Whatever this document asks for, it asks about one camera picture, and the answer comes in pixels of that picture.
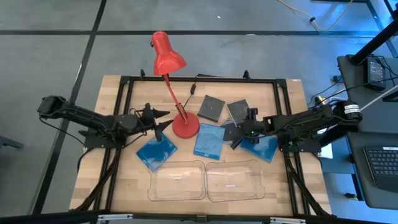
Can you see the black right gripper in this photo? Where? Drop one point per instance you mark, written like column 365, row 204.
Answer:
column 255, row 126

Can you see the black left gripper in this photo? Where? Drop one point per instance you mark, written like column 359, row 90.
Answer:
column 147, row 119

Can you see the black jewel case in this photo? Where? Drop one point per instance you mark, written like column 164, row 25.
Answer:
column 237, row 110
column 211, row 108
column 230, row 132

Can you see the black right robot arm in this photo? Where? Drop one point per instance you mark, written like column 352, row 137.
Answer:
column 311, row 119

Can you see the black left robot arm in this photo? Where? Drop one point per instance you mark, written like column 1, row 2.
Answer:
column 93, row 118

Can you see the red desk lamp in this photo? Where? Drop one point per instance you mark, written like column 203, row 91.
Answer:
column 186, row 126

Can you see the clear plastic bin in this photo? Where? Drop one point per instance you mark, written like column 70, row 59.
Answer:
column 177, row 186
column 233, row 193

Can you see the white box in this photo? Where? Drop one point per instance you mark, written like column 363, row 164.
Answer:
column 326, row 151

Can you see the black floor plug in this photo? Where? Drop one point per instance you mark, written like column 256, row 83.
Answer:
column 337, row 78

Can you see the small black floor caster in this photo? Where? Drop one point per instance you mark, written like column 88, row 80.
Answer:
column 350, row 196

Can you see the black rig beam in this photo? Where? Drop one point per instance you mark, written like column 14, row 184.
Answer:
column 62, row 217

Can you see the black side desk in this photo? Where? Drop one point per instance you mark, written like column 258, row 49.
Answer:
column 382, row 118

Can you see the grey slanted rod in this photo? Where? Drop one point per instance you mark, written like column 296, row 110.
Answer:
column 379, row 98

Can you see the black keyboard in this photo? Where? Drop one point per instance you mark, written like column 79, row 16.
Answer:
column 382, row 165

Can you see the black power adapter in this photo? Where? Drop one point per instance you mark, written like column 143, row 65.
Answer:
column 374, row 73

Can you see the black slanted rig pole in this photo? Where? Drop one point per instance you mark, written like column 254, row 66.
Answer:
column 373, row 43

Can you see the black frame clamp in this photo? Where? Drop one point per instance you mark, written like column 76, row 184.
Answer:
column 142, row 74
column 246, row 74

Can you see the black aluminium table frame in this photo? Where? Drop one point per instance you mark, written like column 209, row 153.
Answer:
column 202, row 79

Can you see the silver beam bracket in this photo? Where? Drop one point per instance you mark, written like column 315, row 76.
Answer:
column 115, row 217
column 287, row 221

